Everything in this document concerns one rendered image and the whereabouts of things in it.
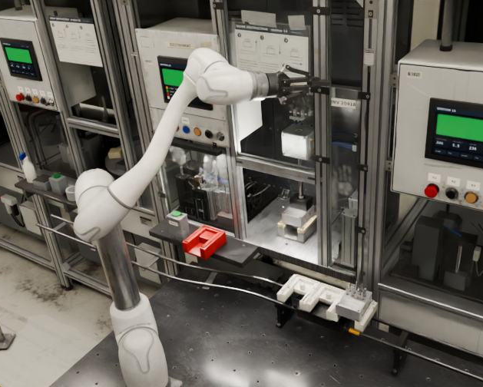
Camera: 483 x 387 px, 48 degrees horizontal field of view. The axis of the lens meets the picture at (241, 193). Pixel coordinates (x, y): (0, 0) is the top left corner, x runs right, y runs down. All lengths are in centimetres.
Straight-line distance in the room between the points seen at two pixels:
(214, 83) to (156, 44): 74
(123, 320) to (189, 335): 37
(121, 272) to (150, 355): 31
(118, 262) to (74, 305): 184
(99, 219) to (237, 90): 57
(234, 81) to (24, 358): 242
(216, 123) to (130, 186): 67
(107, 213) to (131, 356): 56
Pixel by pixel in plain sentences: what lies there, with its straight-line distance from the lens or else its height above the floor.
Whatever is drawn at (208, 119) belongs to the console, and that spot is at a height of 149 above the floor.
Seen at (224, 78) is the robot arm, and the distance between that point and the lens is 160.
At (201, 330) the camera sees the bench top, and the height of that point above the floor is 68.
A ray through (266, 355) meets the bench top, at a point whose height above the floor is 68.
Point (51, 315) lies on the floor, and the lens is 378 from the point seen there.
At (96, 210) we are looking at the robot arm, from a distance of 169.
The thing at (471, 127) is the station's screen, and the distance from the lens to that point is 174.
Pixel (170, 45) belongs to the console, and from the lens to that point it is 224.
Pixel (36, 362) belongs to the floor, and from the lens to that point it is 351.
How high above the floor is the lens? 232
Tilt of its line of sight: 30 degrees down
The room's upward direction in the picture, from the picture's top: 6 degrees counter-clockwise
